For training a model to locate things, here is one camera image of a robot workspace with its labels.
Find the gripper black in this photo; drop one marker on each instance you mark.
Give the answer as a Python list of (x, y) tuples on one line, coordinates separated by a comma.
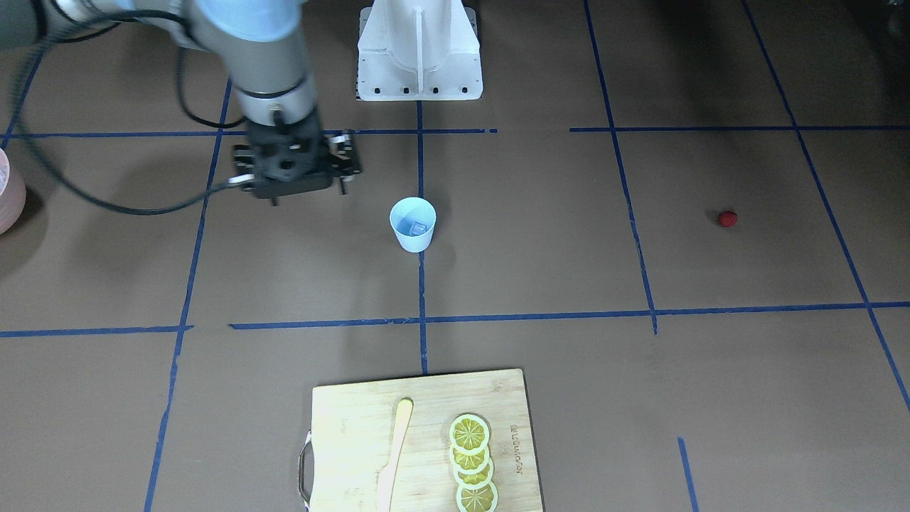
[(343, 157)]

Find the clear ice cube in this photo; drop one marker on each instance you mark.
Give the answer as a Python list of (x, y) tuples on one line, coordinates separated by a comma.
[(416, 229)]

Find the red strawberry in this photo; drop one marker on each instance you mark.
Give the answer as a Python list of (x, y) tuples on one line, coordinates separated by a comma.
[(727, 219)]

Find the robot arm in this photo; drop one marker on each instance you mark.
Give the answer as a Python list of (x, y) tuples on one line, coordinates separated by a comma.
[(261, 45)]

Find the light blue cup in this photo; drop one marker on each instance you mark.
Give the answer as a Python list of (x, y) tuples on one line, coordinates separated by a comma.
[(413, 221)]

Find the wooden cutting board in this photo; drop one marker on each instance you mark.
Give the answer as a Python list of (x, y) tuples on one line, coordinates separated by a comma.
[(349, 441)]

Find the pink bowl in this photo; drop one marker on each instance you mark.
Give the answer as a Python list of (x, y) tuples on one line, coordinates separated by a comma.
[(13, 193)]

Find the yellow plastic knife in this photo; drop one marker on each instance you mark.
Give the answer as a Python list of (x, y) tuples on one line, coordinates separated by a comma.
[(387, 475)]

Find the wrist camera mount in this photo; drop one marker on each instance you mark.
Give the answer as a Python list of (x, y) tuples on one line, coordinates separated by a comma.
[(344, 158)]

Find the white mounting post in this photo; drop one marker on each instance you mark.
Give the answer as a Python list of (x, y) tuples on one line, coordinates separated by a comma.
[(419, 51)]

